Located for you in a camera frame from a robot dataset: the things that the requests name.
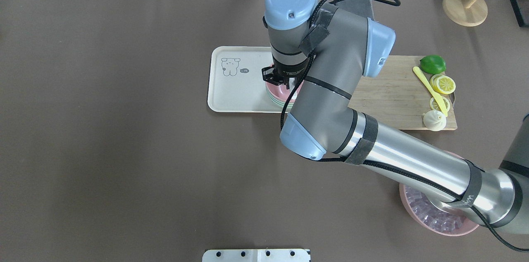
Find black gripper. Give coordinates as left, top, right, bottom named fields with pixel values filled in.
left=262, top=57, right=309, bottom=91

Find small pink bowl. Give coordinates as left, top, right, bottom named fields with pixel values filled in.
left=264, top=82, right=295, bottom=102

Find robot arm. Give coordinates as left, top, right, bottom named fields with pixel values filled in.
left=262, top=0, right=529, bottom=234

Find lower green bowls stack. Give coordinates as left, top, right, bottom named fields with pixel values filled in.
left=267, top=91, right=297, bottom=111

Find beige tray with cartoon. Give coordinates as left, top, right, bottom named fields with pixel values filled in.
left=207, top=46, right=283, bottom=113

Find grey folded cloth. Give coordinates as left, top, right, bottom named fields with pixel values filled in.
left=336, top=0, right=375, bottom=20

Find bamboo cutting board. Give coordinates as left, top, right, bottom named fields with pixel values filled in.
left=349, top=55, right=433, bottom=130

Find green plastic lime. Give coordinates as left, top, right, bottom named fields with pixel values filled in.
left=419, top=55, right=447, bottom=74

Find lower lemon slice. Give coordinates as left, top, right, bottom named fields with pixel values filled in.
left=429, top=96, right=451, bottom=112

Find lemon slice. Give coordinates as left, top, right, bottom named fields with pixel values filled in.
left=429, top=96, right=451, bottom=112
left=429, top=74, right=457, bottom=95

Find white toy steamed bun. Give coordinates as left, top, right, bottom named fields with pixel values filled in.
left=422, top=111, right=447, bottom=131

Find yellow plastic knife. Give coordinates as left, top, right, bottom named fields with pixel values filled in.
left=412, top=66, right=448, bottom=117

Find upper lemon slice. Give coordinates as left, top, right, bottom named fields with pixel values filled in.
left=429, top=74, right=457, bottom=95

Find ice cubes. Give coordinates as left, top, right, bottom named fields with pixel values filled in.
left=404, top=186, right=469, bottom=233

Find black box at edge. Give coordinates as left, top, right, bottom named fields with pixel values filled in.
left=510, top=0, right=529, bottom=27

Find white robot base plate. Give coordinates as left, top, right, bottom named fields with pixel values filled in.
left=202, top=248, right=312, bottom=262

